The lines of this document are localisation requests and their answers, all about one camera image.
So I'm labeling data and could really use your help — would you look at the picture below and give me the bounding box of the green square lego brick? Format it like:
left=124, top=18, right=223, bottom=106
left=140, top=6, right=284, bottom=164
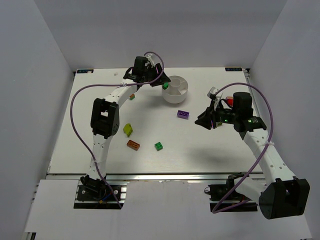
left=162, top=82, right=169, bottom=90

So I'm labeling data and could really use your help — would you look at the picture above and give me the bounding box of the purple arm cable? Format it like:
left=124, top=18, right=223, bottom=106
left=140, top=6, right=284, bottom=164
left=211, top=82, right=274, bottom=214
left=70, top=51, right=165, bottom=210

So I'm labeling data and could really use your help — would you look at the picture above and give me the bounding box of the aluminium table edge rail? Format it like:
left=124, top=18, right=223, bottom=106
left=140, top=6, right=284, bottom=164
left=47, top=172, right=266, bottom=182

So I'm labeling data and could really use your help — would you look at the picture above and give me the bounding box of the lime green arch lego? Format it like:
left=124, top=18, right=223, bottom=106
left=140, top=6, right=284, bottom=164
left=123, top=123, right=133, bottom=138

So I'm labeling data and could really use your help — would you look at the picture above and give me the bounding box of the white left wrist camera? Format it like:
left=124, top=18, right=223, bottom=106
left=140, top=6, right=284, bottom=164
left=145, top=53, right=157, bottom=67

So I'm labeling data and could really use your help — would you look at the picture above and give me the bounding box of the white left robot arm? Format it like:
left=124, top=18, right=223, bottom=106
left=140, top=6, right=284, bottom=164
left=86, top=51, right=171, bottom=181

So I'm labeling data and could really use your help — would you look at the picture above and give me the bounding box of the dark corner label sticker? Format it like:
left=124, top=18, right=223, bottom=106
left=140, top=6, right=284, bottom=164
left=224, top=67, right=243, bottom=72

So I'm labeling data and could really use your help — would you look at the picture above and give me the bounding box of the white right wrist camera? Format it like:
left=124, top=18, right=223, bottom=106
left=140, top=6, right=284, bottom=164
left=207, top=86, right=223, bottom=109

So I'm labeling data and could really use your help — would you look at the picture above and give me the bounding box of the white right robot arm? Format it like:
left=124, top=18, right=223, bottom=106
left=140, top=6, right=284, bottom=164
left=195, top=92, right=310, bottom=220

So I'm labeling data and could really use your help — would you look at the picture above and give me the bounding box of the left corner label sticker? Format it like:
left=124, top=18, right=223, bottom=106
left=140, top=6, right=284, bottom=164
left=76, top=69, right=94, bottom=74

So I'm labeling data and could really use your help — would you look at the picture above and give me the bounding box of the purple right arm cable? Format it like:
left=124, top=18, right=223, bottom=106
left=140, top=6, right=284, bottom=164
left=211, top=82, right=274, bottom=214

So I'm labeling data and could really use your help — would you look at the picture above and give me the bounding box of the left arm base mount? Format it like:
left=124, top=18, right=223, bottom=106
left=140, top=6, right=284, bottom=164
left=73, top=175, right=124, bottom=210

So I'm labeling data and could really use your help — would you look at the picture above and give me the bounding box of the white round divided container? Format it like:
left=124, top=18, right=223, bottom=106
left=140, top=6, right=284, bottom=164
left=161, top=75, right=189, bottom=104

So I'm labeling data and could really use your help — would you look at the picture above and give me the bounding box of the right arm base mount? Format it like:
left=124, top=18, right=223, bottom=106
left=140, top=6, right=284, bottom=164
left=203, top=172, right=258, bottom=212

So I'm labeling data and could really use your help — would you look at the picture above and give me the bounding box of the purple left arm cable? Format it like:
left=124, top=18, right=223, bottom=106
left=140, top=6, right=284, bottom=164
left=70, top=51, right=165, bottom=210

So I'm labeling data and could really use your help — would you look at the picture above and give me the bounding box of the red and lilac lego piece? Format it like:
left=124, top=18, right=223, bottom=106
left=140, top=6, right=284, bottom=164
left=225, top=96, right=234, bottom=106

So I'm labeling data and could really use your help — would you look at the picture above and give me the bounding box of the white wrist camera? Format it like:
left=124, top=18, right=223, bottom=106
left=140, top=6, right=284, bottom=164
left=145, top=53, right=157, bottom=67
left=207, top=86, right=223, bottom=109

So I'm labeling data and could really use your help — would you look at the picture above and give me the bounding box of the small green lego brick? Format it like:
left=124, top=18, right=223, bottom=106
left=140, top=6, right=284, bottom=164
left=154, top=142, right=163, bottom=151

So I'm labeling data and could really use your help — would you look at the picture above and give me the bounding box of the purple lego plate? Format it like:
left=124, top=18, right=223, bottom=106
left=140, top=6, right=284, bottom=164
left=177, top=110, right=190, bottom=120

